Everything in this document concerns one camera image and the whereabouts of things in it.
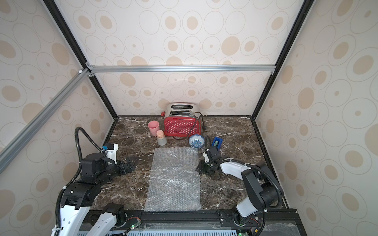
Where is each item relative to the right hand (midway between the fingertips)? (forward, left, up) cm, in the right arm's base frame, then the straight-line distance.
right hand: (203, 168), depth 91 cm
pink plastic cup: (+27, +35, +8) cm, 45 cm away
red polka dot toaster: (+26, +14, +16) cm, 34 cm away
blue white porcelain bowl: (+20, +5, +1) cm, 21 cm away
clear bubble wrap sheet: (-10, +17, 0) cm, 19 cm away
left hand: (-8, +33, +24) cm, 41 cm away
